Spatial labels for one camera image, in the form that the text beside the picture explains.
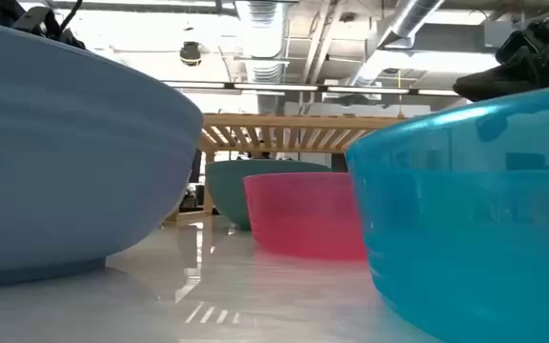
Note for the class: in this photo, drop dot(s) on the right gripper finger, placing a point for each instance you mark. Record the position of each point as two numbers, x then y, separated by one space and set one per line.
494 81

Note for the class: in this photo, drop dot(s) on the silver ventilation duct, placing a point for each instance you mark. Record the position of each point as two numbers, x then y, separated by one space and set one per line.
398 28
262 28

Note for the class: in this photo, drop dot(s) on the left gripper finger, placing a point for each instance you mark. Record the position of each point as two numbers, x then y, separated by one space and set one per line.
67 38

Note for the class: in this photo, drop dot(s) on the large grey-blue bowl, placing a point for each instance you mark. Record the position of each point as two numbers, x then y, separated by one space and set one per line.
65 167

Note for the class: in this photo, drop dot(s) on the dark green bowl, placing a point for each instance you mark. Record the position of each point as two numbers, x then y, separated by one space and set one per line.
227 190

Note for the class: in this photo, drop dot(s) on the small cyan plastic bowl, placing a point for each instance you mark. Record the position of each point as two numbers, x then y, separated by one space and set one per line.
470 214

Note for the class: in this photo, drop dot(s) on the black ceiling dome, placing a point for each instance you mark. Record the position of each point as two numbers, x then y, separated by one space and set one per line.
190 53

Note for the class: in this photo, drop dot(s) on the small orange-red plastic bowl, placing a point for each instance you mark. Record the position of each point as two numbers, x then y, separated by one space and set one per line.
303 214

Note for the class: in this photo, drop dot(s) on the long ceiling light strip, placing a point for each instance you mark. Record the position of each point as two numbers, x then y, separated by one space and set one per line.
274 87

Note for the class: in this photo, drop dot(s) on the wooden slatted shelf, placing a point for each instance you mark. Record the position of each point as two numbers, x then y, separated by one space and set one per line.
279 120

